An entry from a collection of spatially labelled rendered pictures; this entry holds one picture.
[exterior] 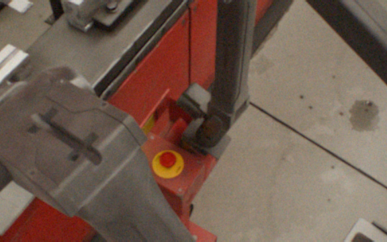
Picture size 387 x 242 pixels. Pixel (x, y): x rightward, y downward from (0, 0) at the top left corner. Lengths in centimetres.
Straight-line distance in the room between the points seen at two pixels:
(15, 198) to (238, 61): 46
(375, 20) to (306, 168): 145
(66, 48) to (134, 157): 96
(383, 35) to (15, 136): 50
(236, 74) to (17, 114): 59
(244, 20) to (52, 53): 60
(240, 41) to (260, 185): 125
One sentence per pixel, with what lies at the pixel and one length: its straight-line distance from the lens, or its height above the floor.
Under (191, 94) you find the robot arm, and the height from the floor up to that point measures 95.
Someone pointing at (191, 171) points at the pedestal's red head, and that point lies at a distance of 119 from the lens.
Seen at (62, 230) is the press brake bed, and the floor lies 48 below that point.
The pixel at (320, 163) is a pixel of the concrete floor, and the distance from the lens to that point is 215.
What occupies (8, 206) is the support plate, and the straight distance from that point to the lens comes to 97.
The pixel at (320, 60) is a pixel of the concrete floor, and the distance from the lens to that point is 244.
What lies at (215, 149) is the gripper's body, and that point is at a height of 80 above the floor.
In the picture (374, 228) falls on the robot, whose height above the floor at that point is 104.
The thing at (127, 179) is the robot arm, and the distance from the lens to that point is 36.
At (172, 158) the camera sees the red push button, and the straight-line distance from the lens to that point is 117.
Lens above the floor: 184
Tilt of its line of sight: 59 degrees down
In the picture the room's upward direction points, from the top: 4 degrees counter-clockwise
